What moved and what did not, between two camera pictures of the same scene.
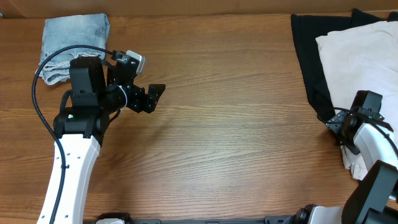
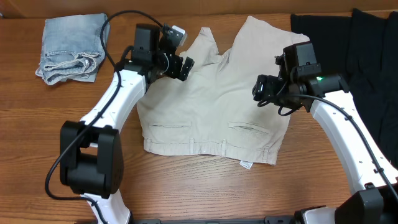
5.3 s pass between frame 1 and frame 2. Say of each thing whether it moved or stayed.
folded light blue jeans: stayed
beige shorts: moved
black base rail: stayed
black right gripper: moved
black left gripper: moved
